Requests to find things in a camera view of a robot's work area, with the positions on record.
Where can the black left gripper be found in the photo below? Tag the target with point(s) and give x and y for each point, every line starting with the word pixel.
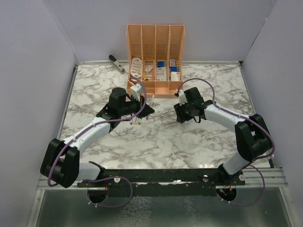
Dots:
pixel 147 109

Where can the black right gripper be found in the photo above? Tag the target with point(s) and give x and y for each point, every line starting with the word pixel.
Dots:
pixel 181 117

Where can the white pen magenta end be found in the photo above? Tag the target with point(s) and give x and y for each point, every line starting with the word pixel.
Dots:
pixel 151 103

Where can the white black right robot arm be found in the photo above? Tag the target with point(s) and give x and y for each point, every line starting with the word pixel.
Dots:
pixel 251 132

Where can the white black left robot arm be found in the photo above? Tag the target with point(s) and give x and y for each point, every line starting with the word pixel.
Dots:
pixel 61 164

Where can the white red staples box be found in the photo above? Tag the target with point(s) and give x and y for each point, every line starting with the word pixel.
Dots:
pixel 175 76

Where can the small white packet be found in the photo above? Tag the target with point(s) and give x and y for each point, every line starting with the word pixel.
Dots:
pixel 148 69

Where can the white oval label card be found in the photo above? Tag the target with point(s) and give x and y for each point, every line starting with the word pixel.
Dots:
pixel 136 67

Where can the blue eraser box lower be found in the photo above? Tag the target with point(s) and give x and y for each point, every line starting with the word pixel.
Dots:
pixel 174 69

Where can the blue eraser box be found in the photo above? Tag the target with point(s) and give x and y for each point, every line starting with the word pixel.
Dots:
pixel 160 64
pixel 174 69

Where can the blue eraser box upper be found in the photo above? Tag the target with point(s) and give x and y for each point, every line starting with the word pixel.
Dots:
pixel 160 64

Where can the orange plastic desk organizer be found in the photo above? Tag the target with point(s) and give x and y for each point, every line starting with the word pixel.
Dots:
pixel 153 43

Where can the black grey stapler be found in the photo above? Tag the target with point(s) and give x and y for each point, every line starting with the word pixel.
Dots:
pixel 115 63

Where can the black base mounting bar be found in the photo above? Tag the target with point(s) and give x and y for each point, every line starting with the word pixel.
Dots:
pixel 163 182

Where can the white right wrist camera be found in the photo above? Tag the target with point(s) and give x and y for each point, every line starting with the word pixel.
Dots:
pixel 181 96

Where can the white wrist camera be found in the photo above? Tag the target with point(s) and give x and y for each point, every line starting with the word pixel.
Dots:
pixel 181 96
pixel 137 91

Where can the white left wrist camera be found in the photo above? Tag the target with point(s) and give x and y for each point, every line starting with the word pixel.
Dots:
pixel 137 91

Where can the aluminium table edge rail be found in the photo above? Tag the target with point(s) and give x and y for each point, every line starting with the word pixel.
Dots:
pixel 39 194

